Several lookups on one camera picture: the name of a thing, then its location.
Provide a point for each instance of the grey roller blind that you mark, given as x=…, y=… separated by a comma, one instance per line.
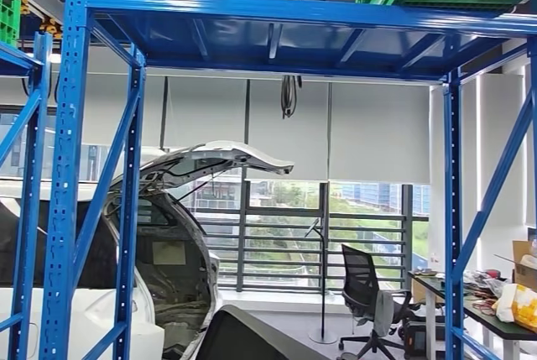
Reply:
x=98, y=102
x=377, y=135
x=205, y=113
x=268, y=135

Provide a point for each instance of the grey metal window railing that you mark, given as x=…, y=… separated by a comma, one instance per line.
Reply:
x=241, y=246

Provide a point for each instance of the black floor lamp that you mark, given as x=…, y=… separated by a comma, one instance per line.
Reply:
x=323, y=291

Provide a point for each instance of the black mesh office chair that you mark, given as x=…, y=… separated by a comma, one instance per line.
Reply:
x=357, y=279

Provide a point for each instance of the grey cloth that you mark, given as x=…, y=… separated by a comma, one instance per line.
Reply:
x=384, y=313

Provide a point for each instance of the black equipment case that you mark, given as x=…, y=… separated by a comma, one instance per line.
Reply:
x=419, y=338

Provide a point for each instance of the white car body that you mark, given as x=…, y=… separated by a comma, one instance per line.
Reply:
x=98, y=307

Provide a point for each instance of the green top desk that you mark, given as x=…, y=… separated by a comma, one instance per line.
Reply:
x=431, y=324

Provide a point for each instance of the long ceiling light strip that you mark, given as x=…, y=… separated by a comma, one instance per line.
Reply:
x=56, y=58

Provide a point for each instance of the brown cardboard box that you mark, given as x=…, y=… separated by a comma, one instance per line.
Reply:
x=524, y=277

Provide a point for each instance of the yellow white plastic bag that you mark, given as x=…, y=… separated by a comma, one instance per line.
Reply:
x=516, y=307

